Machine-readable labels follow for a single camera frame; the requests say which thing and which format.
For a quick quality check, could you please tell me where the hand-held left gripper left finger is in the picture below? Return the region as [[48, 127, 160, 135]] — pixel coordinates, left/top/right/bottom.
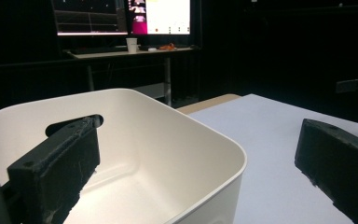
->
[[7, 115, 102, 224]]

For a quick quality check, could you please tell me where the white paper cup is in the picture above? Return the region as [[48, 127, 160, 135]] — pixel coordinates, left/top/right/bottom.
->
[[126, 37, 139, 54]]

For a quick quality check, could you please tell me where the dark-screen monitor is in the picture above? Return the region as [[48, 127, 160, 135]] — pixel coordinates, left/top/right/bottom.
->
[[50, 0, 130, 37]]

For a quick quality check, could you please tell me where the bright-screen monitor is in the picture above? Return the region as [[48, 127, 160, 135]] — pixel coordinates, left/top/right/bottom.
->
[[128, 0, 198, 36]]

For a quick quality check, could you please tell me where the white table mat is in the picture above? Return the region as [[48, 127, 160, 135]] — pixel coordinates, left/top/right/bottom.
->
[[187, 93, 358, 224]]

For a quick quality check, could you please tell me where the white plastic bin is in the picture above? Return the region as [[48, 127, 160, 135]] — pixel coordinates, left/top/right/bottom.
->
[[0, 88, 248, 224]]

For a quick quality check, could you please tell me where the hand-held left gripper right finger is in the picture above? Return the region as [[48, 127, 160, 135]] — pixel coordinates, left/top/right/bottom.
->
[[294, 118, 358, 224]]

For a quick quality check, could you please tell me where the white metal frame stand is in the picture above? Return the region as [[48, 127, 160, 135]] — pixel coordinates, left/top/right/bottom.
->
[[63, 46, 200, 107]]

